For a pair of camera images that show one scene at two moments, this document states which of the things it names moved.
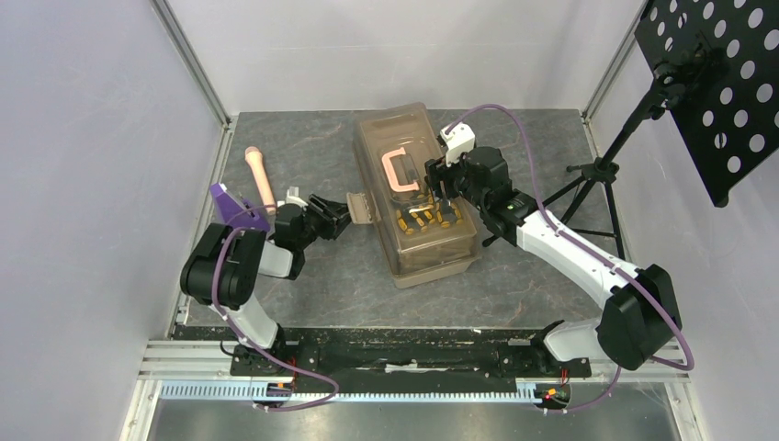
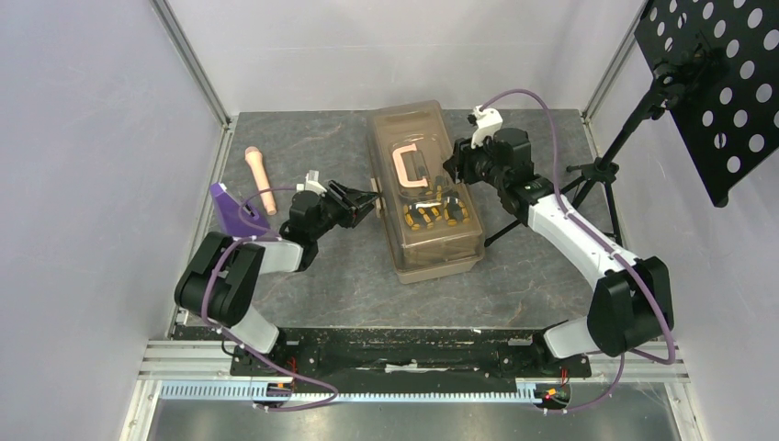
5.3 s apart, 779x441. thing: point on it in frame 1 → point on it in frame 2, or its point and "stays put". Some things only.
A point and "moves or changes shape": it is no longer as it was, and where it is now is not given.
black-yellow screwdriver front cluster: (439, 216) → (451, 209)
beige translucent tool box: (393, 143) moves or changes shape
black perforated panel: (726, 54) stays put
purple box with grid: (237, 212) stays put
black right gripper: (444, 176) → (461, 161)
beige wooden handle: (254, 155) stays put
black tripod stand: (601, 172) stays put
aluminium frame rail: (192, 61) stays put
